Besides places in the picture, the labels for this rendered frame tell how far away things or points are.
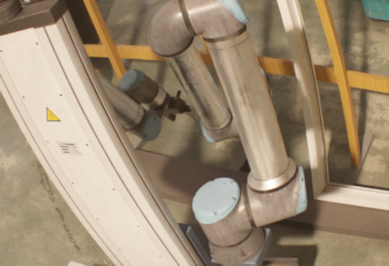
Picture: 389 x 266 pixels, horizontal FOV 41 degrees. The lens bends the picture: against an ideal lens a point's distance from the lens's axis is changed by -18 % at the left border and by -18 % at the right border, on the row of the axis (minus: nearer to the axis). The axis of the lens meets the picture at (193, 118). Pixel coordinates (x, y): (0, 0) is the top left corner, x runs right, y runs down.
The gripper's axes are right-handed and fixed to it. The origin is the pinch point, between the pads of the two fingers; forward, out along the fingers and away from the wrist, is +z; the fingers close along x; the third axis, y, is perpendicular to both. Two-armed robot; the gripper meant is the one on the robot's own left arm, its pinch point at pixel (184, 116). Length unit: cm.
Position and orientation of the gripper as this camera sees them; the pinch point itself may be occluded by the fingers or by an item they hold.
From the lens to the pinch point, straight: 244.1
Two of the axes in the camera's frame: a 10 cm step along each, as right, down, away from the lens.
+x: -7.7, -0.3, 6.4
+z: 5.7, 4.0, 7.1
